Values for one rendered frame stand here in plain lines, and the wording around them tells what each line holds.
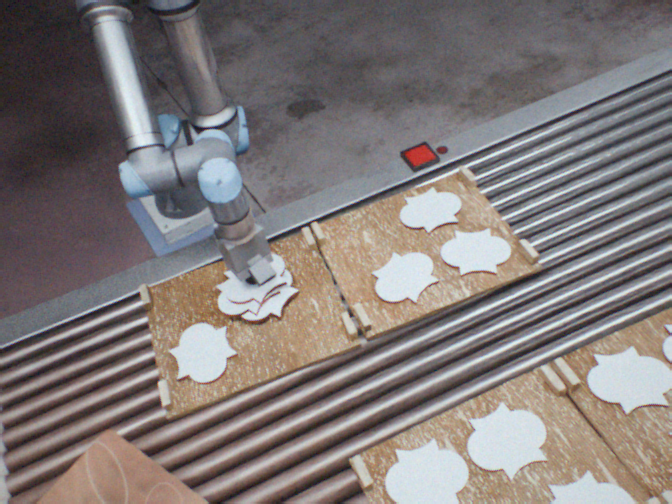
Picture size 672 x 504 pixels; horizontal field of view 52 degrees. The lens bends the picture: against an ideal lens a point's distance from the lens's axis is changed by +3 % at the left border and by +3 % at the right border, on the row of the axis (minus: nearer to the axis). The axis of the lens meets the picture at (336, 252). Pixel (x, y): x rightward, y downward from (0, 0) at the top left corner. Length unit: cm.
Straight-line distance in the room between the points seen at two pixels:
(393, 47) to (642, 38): 123
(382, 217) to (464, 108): 186
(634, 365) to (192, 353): 86
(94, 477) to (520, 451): 73
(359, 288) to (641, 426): 59
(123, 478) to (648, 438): 89
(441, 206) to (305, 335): 46
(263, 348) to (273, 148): 201
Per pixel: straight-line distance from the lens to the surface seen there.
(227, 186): 125
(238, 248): 136
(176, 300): 157
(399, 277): 147
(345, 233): 159
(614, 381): 137
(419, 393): 135
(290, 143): 334
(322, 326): 143
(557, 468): 128
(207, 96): 160
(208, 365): 143
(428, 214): 159
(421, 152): 178
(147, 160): 136
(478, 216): 160
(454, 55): 377
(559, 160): 178
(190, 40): 153
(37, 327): 170
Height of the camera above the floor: 210
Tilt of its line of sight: 49 degrees down
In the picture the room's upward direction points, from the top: 11 degrees counter-clockwise
